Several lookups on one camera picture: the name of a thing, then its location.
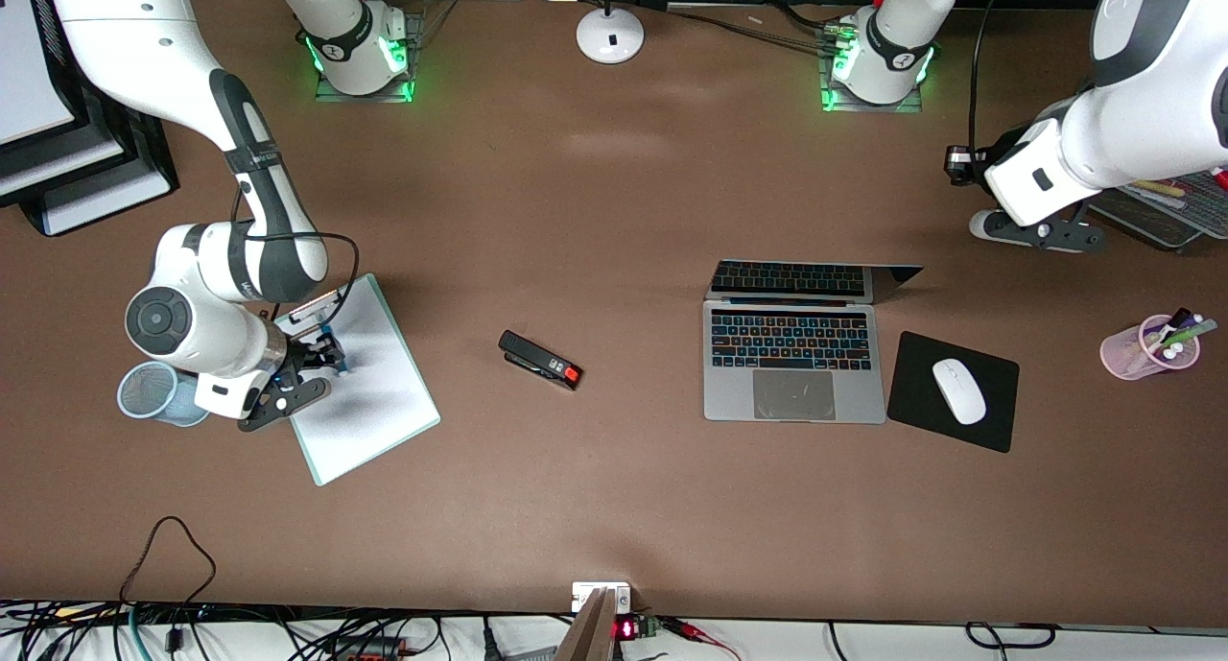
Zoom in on white small box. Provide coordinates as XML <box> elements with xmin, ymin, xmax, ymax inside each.
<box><xmin>572</xmin><ymin>581</ymin><xmax>632</xmax><ymax>614</ymax></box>

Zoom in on pink translucent pen cup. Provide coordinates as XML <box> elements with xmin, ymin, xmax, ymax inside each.
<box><xmin>1100</xmin><ymin>314</ymin><xmax>1202</xmax><ymax>382</ymax></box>

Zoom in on black mouse pad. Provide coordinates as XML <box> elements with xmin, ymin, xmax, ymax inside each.
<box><xmin>886</xmin><ymin>331</ymin><xmax>1021</xmax><ymax>454</ymax></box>

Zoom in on white round lamp base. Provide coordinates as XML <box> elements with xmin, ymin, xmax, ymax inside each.
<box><xmin>576</xmin><ymin>0</ymin><xmax>646</xmax><ymax>65</ymax></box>

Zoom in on orange black power strip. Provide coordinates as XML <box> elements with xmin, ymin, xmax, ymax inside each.
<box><xmin>326</xmin><ymin>635</ymin><xmax>412</xmax><ymax>661</ymax></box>

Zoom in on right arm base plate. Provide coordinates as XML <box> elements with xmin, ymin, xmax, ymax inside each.
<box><xmin>315</xmin><ymin>11</ymin><xmax>423</xmax><ymax>104</ymax></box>

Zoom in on black cables behind bases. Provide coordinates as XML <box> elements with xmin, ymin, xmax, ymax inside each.
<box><xmin>667</xmin><ymin>4</ymin><xmax>855</xmax><ymax>56</ymax></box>

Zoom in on tangled black cable bundle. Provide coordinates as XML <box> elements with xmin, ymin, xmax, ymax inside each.
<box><xmin>0</xmin><ymin>599</ymin><xmax>318</xmax><ymax>661</ymax></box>

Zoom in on white clipboard with paper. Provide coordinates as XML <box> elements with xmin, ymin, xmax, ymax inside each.
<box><xmin>273</xmin><ymin>273</ymin><xmax>442</xmax><ymax>487</ymax></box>

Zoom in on white computer mouse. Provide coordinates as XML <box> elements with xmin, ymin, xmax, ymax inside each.
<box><xmin>933</xmin><ymin>358</ymin><xmax>988</xmax><ymax>426</ymax></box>

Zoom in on black stapler with red tip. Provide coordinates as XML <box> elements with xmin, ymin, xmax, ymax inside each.
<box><xmin>498</xmin><ymin>330</ymin><xmax>584</xmax><ymax>391</ymax></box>

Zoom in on blue mesh pen cup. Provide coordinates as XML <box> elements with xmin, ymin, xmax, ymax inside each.
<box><xmin>117</xmin><ymin>361</ymin><xmax>212</xmax><ymax>428</ymax></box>

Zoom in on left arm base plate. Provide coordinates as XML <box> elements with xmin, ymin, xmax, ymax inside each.
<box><xmin>820</xmin><ymin>16</ymin><xmax>927</xmax><ymax>114</ymax></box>

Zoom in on black stacked paper tray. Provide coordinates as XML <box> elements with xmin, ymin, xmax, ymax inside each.
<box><xmin>0</xmin><ymin>0</ymin><xmax>180</xmax><ymax>237</ymax></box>

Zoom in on black looped thin cable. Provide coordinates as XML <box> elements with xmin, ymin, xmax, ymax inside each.
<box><xmin>120</xmin><ymin>515</ymin><xmax>217</xmax><ymax>610</ymax></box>

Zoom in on black wire mesh tray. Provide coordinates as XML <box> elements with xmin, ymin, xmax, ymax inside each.
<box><xmin>1089</xmin><ymin>167</ymin><xmax>1228</xmax><ymax>251</ymax></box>

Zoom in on black coiled cable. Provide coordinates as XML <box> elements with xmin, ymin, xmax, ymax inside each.
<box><xmin>964</xmin><ymin>621</ymin><xmax>1058</xmax><ymax>649</ymax></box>

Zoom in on red wire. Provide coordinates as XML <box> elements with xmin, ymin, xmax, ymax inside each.
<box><xmin>660</xmin><ymin>617</ymin><xmax>742</xmax><ymax>661</ymax></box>

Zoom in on silver laptop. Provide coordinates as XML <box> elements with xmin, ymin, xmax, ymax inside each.
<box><xmin>703</xmin><ymin>260</ymin><xmax>925</xmax><ymax>424</ymax></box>

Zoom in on grey mounting post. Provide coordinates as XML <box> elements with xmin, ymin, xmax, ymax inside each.
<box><xmin>555</xmin><ymin>587</ymin><xmax>617</xmax><ymax>661</ymax></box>

